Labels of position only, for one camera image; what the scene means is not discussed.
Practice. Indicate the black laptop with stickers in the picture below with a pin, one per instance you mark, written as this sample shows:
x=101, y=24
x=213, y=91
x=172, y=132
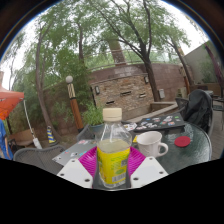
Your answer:
x=160, y=121

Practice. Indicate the white ceramic mug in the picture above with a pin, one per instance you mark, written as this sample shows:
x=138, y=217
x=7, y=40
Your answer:
x=150, y=143

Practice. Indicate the flat round red coaster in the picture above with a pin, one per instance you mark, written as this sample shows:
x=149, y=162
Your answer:
x=182, y=141

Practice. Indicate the wooden lamp post, globe light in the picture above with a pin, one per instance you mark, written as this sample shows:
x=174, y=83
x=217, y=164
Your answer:
x=74, y=106

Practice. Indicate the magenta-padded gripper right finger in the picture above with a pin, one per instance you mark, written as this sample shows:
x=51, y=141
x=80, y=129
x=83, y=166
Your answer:
x=148, y=171

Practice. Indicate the black wall lantern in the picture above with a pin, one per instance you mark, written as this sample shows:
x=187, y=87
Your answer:
x=97, y=90
x=146, y=79

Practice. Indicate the black jacket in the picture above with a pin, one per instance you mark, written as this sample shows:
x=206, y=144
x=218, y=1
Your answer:
x=198, y=110

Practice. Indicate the grey laptop with stickers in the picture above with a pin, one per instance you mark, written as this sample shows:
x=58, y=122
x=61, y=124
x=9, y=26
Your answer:
x=71, y=151

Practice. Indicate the slim wooden lamp post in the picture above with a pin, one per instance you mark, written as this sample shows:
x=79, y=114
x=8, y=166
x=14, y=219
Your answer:
x=186, y=83

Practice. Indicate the closed maroon patio umbrella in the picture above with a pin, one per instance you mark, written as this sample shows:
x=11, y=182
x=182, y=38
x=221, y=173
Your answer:
x=215, y=65

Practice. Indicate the leaning brown tree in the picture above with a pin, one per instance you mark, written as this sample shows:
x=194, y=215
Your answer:
x=40, y=96

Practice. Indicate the white sticker sheet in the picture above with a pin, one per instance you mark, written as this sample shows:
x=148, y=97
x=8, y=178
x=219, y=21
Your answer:
x=130, y=126

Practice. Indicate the dark forked tree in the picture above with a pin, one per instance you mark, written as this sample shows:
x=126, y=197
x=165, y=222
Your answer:
x=150, y=83

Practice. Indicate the yellow blue striped cone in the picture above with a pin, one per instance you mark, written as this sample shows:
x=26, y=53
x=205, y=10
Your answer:
x=51, y=135

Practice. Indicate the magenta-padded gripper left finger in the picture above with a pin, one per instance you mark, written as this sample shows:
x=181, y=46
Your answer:
x=75, y=173

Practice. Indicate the yellow-labelled clear drink bottle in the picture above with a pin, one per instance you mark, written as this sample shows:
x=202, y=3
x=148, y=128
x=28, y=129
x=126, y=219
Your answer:
x=113, y=160

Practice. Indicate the small yellow card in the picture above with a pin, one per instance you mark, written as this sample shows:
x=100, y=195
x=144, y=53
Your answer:
x=135, y=139

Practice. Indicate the wooden bench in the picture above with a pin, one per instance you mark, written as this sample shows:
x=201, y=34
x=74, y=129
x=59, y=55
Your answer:
x=21, y=138

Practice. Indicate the grey wall utility box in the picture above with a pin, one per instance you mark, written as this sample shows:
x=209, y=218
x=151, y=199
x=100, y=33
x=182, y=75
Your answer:
x=161, y=93

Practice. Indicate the orange canopy tent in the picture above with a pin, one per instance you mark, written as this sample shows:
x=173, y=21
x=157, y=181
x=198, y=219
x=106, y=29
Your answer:
x=10, y=101

